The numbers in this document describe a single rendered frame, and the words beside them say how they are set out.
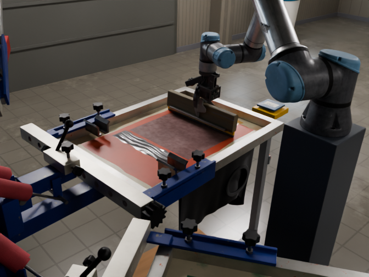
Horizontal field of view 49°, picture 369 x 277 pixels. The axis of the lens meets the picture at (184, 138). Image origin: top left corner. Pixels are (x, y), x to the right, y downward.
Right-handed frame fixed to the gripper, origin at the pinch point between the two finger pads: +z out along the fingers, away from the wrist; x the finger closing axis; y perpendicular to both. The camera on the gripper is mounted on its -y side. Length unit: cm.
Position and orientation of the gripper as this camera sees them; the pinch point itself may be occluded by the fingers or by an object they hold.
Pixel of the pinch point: (200, 112)
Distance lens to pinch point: 179.1
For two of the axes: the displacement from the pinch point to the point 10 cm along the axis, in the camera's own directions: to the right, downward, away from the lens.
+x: 6.8, -3.3, 6.6
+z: -0.5, 8.7, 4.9
